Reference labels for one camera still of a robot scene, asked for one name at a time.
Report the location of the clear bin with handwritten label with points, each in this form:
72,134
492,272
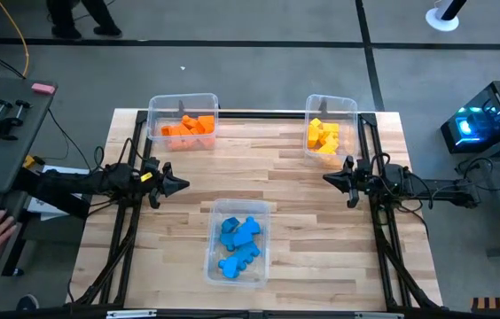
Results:
259,266

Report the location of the black metal bar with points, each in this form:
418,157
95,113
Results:
55,199

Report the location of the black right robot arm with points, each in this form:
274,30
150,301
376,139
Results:
436,190

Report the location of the black clamp tool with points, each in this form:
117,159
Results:
2,126

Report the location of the white paper sheet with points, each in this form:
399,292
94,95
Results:
37,207

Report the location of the tall orange one-stud block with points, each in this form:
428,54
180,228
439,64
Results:
207,124

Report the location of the grey desk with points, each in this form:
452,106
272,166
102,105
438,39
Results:
6,150

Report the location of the pink eraser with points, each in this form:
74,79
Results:
43,88

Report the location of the blue toy building block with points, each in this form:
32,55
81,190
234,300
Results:
231,223
250,229
228,241

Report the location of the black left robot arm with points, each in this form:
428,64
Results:
112,181

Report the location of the clear plastic bin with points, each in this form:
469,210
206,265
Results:
334,106
161,106

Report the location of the silver metal bracket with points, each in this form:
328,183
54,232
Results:
130,314
378,316

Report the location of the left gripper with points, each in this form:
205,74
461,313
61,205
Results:
154,181

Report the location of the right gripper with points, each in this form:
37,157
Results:
356,181

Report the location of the long blue four-stud block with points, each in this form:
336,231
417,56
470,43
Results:
237,262

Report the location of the white round pole base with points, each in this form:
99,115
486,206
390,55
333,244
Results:
442,20

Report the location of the small yellow object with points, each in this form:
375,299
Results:
29,161

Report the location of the black aluminium rig frame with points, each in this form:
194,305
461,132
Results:
263,115

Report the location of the person's shoe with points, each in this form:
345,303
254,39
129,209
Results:
28,303

